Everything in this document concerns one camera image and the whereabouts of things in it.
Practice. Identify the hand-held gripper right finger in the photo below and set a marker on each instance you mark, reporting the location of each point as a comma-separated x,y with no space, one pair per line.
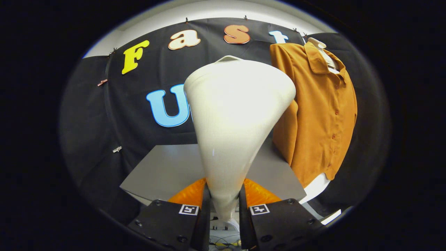
244,226

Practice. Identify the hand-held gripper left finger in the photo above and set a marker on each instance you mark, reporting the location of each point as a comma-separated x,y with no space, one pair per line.
205,226

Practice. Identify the white garment steamer head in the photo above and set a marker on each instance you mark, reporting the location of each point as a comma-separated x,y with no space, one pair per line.
233,115

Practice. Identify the brown button-up shirt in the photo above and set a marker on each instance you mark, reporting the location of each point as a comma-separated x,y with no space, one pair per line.
320,118

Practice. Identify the white clothes hanger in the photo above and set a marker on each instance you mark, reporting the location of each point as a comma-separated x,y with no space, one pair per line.
325,55

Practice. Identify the grey cabinet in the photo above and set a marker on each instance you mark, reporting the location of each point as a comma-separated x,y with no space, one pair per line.
163,170

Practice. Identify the silver clip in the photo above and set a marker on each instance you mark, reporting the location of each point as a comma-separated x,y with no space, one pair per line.
117,149

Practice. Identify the black backdrop cloth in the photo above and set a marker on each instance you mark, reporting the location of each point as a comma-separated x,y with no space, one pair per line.
104,122

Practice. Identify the red clip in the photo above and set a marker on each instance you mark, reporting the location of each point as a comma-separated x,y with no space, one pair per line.
102,82

